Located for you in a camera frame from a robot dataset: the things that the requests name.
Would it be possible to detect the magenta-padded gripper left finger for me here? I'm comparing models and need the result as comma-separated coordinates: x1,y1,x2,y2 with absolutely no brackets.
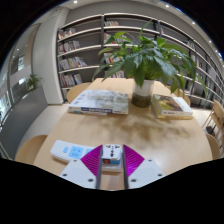
59,144,104,190

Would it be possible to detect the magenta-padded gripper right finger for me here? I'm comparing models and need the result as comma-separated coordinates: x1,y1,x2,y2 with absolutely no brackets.
122,144,166,190

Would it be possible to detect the small white charger block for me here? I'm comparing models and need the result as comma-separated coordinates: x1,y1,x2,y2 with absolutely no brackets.
101,143,123,166

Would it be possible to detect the white power strip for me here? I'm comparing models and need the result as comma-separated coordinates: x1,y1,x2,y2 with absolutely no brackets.
49,139,123,173

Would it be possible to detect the yellow book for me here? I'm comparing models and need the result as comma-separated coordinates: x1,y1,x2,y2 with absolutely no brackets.
155,113,194,120

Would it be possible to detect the large white book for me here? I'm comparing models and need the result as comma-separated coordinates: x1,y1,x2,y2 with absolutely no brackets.
67,88,130,116

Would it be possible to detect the slatted wooden chair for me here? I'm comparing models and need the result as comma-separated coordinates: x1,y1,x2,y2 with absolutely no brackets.
201,99,224,138

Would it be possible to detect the small background green plant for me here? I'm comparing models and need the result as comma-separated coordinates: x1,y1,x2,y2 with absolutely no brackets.
25,73,43,92

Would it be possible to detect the green potted plant white pot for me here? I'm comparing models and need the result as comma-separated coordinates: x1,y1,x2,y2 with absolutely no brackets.
92,20,208,109

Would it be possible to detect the grey bookshelf unit with books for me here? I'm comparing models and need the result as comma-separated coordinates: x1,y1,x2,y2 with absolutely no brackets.
56,12,224,108

